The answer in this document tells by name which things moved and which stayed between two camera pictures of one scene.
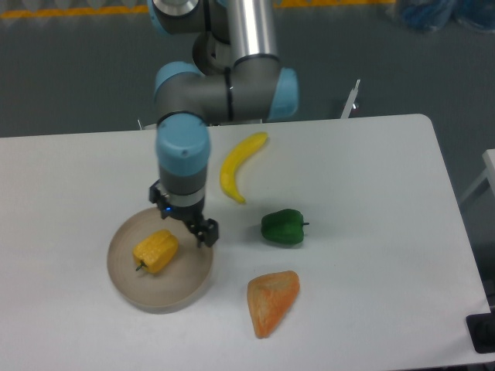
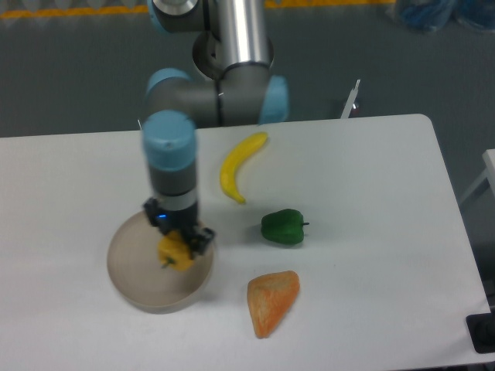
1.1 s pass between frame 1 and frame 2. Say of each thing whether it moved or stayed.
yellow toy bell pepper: moved
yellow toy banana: stayed
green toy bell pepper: stayed
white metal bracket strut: stayed
